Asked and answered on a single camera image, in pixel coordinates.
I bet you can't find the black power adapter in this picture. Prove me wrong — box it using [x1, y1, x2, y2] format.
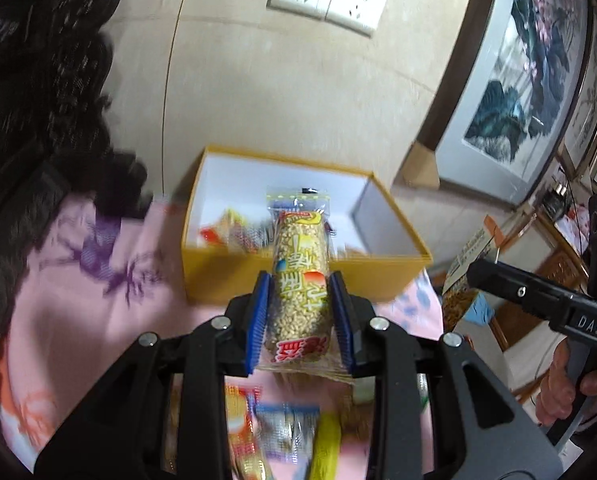
[543, 180, 577, 221]

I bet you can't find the blue cloth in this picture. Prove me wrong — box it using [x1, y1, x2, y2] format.
[461, 292, 497, 331]

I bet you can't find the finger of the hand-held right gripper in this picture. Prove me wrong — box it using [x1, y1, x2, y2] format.
[466, 259, 579, 333]

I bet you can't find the gold snack packet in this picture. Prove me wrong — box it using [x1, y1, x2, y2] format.
[309, 410, 344, 480]

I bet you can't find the clear peanut packet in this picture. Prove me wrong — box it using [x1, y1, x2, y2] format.
[441, 215, 504, 333]

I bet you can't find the wooden armchair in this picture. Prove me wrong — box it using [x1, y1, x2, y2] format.
[489, 200, 594, 406]

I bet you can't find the dark carved wooden furniture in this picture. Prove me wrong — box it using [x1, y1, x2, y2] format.
[0, 0, 154, 311]

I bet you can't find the pink printed tablecloth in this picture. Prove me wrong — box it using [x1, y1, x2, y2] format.
[0, 192, 479, 480]

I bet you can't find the yellow snack packet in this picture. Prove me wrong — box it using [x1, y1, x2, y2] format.
[198, 209, 274, 253]

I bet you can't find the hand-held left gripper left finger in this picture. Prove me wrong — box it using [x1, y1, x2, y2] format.
[33, 271, 272, 480]

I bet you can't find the puffed rice bar packet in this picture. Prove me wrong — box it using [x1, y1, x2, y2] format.
[256, 186, 354, 383]

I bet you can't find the blue snack packet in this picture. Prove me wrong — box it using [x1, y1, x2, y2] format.
[256, 402, 319, 480]

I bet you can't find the red biscuit packet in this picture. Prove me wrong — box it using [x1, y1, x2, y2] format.
[226, 385, 274, 480]

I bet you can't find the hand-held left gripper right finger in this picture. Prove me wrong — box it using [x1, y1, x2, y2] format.
[327, 271, 564, 480]

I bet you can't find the framed lotus painting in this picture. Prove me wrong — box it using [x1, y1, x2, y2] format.
[421, 0, 597, 206]

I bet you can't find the person's right hand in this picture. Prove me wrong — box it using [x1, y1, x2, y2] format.
[533, 341, 597, 428]

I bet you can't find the yellow cardboard box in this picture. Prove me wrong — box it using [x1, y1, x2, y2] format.
[181, 146, 434, 306]

